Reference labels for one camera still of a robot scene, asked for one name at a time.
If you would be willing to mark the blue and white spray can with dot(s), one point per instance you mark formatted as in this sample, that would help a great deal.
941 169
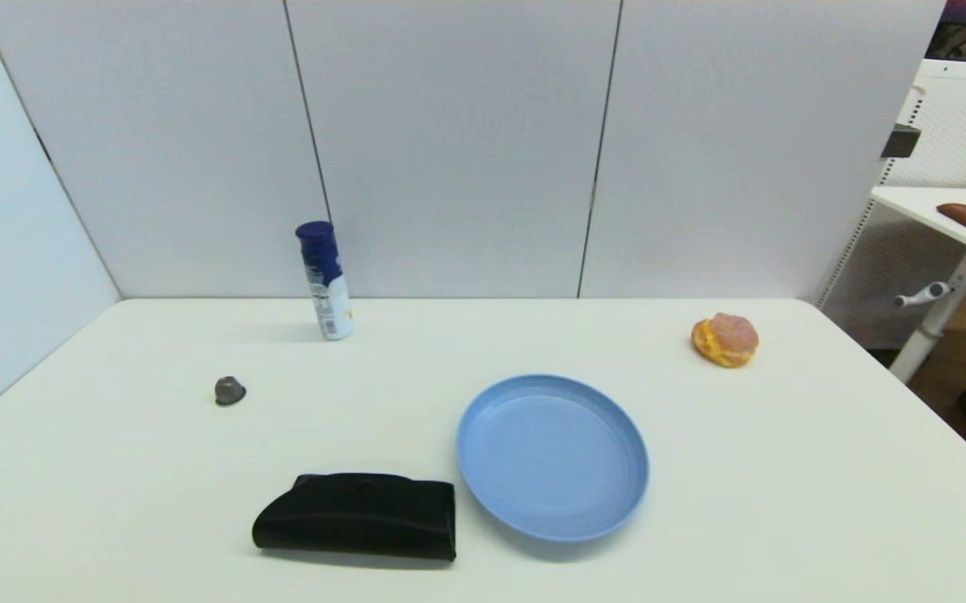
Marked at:
325 282

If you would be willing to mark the blue round plate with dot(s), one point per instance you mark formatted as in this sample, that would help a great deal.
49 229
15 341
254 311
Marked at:
552 456

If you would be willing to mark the pink and yellow pastry bun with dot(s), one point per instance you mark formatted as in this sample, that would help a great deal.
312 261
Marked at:
725 339

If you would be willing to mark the black folded cloth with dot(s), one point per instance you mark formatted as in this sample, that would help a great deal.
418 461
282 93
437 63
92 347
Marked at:
359 515

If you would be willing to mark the white side desk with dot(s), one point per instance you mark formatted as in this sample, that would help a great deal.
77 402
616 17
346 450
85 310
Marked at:
943 251

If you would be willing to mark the white pegboard panel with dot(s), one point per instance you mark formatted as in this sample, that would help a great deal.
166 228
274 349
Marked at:
964 126

